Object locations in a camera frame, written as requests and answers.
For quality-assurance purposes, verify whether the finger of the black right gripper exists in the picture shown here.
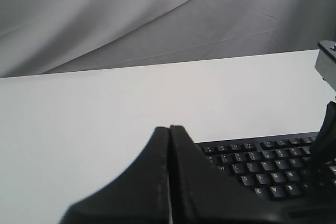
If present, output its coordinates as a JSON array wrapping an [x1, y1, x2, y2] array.
[[169, 125, 290, 223]]

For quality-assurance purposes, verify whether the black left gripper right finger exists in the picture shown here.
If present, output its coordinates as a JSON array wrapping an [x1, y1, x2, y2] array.
[[307, 101, 335, 169]]

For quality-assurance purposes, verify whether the black acer keyboard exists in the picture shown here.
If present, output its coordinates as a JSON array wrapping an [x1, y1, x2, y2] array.
[[195, 131, 336, 219]]

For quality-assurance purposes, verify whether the grey backdrop cloth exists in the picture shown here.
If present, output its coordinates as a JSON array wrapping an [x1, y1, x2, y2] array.
[[1, 0, 335, 77]]

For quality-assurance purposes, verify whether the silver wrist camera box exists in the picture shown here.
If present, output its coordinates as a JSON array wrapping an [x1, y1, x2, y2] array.
[[315, 40, 336, 91]]

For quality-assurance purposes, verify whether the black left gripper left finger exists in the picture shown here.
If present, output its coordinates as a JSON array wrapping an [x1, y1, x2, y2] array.
[[61, 127, 170, 223]]

